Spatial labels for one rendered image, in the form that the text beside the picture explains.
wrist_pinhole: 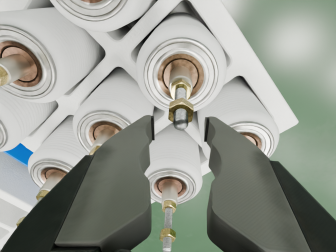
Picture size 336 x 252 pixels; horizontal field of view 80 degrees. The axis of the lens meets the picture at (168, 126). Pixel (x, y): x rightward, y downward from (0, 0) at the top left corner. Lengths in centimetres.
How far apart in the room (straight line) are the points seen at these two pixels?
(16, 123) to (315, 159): 69
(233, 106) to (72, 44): 20
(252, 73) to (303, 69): 25
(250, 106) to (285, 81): 28
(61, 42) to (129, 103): 9
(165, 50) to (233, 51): 11
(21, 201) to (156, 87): 45
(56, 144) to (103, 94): 11
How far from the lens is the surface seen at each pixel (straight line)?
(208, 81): 21
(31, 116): 35
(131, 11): 21
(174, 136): 32
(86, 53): 29
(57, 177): 34
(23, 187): 60
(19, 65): 25
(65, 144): 33
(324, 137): 67
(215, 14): 28
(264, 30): 49
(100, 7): 21
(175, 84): 17
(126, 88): 28
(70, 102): 35
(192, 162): 30
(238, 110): 25
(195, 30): 21
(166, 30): 21
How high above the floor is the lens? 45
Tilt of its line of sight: 57 degrees down
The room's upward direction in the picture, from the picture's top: 175 degrees counter-clockwise
